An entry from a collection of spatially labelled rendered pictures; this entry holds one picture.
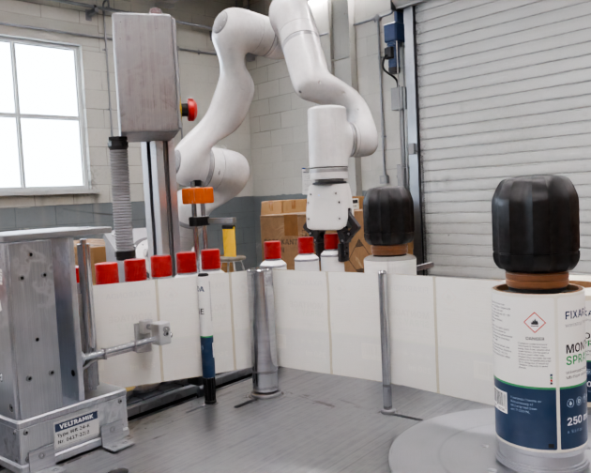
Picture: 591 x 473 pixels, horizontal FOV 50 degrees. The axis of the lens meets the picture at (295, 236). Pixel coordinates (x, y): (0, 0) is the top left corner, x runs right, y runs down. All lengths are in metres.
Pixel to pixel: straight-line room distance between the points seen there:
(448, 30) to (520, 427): 5.62
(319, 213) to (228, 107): 0.48
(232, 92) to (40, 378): 1.09
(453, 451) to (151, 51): 0.75
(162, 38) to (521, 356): 0.74
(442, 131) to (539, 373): 5.48
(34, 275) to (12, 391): 0.13
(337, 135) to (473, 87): 4.65
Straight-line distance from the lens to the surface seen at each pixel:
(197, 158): 1.71
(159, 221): 1.20
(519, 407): 0.66
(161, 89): 1.07
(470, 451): 0.72
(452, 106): 6.03
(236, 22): 1.63
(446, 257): 6.09
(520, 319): 0.64
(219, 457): 0.76
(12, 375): 0.75
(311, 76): 1.42
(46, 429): 0.78
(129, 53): 1.08
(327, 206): 1.34
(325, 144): 1.33
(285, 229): 1.77
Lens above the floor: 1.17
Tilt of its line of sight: 4 degrees down
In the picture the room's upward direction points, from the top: 3 degrees counter-clockwise
